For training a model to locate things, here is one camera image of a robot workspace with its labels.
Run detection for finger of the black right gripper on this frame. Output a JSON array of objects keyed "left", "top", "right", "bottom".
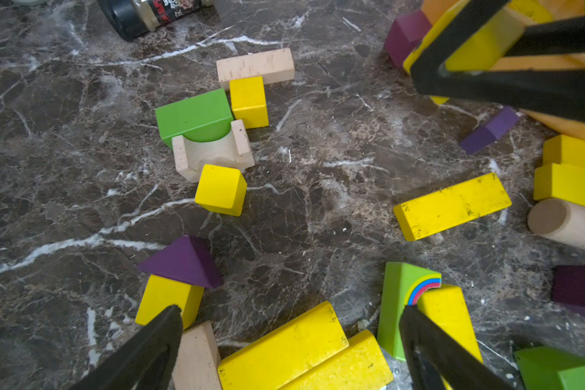
[
  {"left": 505, "top": 16, "right": 585, "bottom": 57},
  {"left": 409, "top": 0, "right": 585, "bottom": 113}
]

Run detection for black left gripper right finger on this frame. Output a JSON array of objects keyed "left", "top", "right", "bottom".
[{"left": 399, "top": 305, "right": 510, "bottom": 390}]

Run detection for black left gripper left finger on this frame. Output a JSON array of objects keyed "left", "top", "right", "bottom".
[{"left": 72, "top": 305, "right": 183, "bottom": 389}]

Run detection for yellow blocks near bowl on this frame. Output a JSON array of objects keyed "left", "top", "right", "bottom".
[{"left": 533, "top": 135, "right": 585, "bottom": 206}]

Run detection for natural wood long block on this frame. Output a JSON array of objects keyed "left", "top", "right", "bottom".
[{"left": 172, "top": 321, "right": 222, "bottom": 390}]

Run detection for small yellow cube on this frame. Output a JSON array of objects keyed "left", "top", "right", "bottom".
[{"left": 135, "top": 275, "right": 205, "bottom": 329}]

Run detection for green rainbow arch block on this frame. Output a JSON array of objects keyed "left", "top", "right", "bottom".
[{"left": 377, "top": 262, "right": 442, "bottom": 362}]

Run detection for purple block near bowl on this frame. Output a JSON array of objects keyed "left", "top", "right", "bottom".
[{"left": 460, "top": 107, "right": 519, "bottom": 155}]

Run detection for purple triangle block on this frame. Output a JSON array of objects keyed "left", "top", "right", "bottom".
[{"left": 137, "top": 236, "right": 223, "bottom": 289}]

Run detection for green upright block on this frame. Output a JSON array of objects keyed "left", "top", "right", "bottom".
[{"left": 514, "top": 346, "right": 585, "bottom": 390}]

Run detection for long yellow block pair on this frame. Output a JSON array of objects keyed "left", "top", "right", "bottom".
[{"left": 218, "top": 301, "right": 394, "bottom": 389}]

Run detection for natural wood cylinder block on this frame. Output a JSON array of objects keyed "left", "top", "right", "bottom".
[{"left": 527, "top": 198, "right": 585, "bottom": 250}]

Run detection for yellow plastic bowl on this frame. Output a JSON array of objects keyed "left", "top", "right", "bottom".
[{"left": 420, "top": 0, "right": 585, "bottom": 148}]

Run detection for purple cube block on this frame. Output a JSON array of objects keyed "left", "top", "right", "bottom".
[{"left": 552, "top": 265, "right": 585, "bottom": 317}]

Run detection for natural wood arch block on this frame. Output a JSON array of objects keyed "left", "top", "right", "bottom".
[{"left": 172, "top": 120, "right": 255, "bottom": 183}]

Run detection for green block arch top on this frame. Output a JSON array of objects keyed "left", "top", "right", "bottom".
[{"left": 155, "top": 89, "right": 234, "bottom": 148}]

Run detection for natural wood flat block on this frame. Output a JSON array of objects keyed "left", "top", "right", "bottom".
[{"left": 216, "top": 48, "right": 295, "bottom": 91}]

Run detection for dark spice bottle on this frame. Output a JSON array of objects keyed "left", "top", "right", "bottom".
[{"left": 97, "top": 0, "right": 214, "bottom": 42}]

